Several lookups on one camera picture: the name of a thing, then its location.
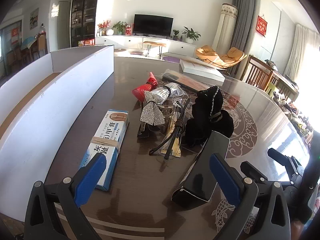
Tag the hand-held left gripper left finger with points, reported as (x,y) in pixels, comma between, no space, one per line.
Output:
(87,180)

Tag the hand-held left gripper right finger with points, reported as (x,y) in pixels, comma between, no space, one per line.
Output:
(225,177)

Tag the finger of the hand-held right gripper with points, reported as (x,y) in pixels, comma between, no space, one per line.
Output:
(252,171)
(281,156)

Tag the black velvet pouch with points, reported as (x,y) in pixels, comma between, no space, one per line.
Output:
(207,110)

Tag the glossy black box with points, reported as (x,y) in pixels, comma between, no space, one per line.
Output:
(202,170)

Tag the blue and white ointment box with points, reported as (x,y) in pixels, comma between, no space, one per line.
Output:
(112,132)

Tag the cluttered wooden sideboard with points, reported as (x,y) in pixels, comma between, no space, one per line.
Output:
(290,100)

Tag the rhinestone bow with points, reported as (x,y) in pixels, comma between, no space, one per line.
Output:
(151,110)

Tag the red snack packet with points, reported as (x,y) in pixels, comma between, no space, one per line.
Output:
(141,91)

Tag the cotton swab packet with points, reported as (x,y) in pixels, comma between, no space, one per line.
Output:
(163,92)

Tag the white curtain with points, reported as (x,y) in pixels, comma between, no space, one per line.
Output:
(300,52)

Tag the flat white box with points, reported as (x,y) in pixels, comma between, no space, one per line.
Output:
(200,70)

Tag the orange lounge chair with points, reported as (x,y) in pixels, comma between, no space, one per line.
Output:
(220,56)

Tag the purple floor mat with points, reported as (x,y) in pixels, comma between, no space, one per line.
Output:
(136,53)
(171,59)

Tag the snack boxes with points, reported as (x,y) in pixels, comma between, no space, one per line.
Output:
(87,42)

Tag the covered standing air conditioner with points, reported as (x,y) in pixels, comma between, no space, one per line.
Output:
(228,27)

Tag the white television cabinet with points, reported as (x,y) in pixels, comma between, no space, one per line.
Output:
(120,41)

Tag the grey curtain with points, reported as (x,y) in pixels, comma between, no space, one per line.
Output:
(243,17)

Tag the potted plant in white pot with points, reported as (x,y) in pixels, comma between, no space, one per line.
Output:
(190,33)

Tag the dining table with cloth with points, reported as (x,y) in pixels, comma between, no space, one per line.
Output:
(28,43)

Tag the round white vase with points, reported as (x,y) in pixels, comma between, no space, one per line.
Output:
(110,32)

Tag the wooden stool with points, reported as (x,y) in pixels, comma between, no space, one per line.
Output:
(154,44)

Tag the small potted plant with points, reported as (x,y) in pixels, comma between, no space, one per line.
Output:
(175,33)

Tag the red flowers in vase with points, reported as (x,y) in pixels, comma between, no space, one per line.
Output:
(103,26)

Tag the red gift box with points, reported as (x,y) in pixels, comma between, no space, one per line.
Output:
(128,30)

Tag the green leafy potted plant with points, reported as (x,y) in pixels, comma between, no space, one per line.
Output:
(119,27)

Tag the dark display cabinet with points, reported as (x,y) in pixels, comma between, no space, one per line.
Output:
(83,12)

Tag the black television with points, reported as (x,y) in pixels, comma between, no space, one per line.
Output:
(153,24)

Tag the red wall hanging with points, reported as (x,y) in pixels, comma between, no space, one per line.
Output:
(261,26)

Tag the framed wall picture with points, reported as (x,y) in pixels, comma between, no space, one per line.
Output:
(34,18)

